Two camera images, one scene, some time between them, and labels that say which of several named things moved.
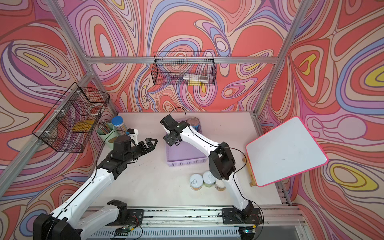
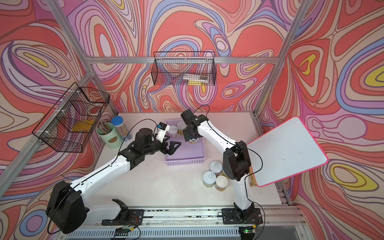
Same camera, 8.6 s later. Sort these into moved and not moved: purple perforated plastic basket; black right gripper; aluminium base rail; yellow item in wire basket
Moved: black right gripper
Not moved: aluminium base rail; purple perforated plastic basket; yellow item in wire basket
